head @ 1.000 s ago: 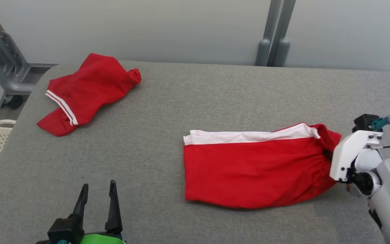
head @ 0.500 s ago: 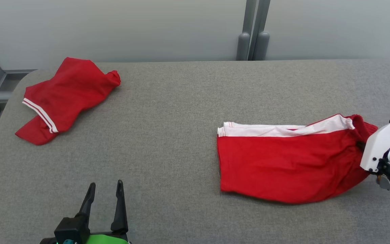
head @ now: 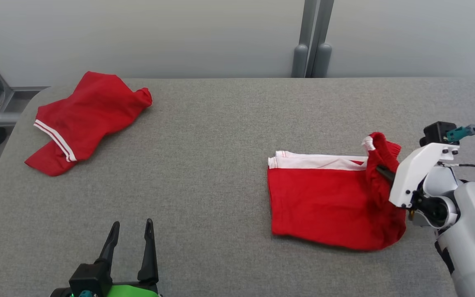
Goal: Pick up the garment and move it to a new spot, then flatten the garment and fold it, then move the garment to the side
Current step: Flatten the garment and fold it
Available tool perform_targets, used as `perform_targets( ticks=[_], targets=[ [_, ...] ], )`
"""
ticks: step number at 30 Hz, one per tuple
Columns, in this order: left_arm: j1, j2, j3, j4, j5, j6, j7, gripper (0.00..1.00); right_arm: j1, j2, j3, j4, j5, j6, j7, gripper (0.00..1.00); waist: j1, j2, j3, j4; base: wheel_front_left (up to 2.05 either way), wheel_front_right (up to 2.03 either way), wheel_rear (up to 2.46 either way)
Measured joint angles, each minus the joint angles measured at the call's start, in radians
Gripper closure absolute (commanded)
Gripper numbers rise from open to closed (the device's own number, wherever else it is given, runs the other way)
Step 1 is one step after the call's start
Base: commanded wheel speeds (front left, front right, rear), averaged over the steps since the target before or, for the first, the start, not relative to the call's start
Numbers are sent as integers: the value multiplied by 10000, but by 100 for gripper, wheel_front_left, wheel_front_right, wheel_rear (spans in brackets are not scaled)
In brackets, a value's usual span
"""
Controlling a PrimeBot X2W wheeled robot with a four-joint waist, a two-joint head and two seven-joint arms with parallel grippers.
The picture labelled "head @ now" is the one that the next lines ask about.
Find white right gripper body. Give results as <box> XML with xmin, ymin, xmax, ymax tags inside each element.
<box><xmin>388</xmin><ymin>142</ymin><xmax>460</xmax><ymax>209</ymax></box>

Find right camera cable teal plug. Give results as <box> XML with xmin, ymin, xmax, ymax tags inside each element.
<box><xmin>447</xmin><ymin>125</ymin><xmax>475</xmax><ymax>147</ymax></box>

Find red shorts white waistband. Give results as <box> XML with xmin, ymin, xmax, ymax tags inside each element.
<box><xmin>267</xmin><ymin>132</ymin><xmax>407</xmax><ymax>252</ymax></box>

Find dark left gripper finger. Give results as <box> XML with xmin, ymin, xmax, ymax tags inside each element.
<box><xmin>95</xmin><ymin>221</ymin><xmax>121</xmax><ymax>265</ymax></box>
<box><xmin>137</xmin><ymin>219</ymin><xmax>159</xmax><ymax>284</ymax></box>

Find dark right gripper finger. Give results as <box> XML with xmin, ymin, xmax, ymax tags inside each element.
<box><xmin>376</xmin><ymin>165</ymin><xmax>396</xmax><ymax>182</ymax></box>

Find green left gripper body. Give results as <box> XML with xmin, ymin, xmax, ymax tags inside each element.
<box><xmin>105</xmin><ymin>283</ymin><xmax>162</xmax><ymax>297</ymax></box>

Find red shirt white sleeves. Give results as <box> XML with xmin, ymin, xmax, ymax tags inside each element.
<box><xmin>24</xmin><ymin>71</ymin><xmax>153</xmax><ymax>177</ymax></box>

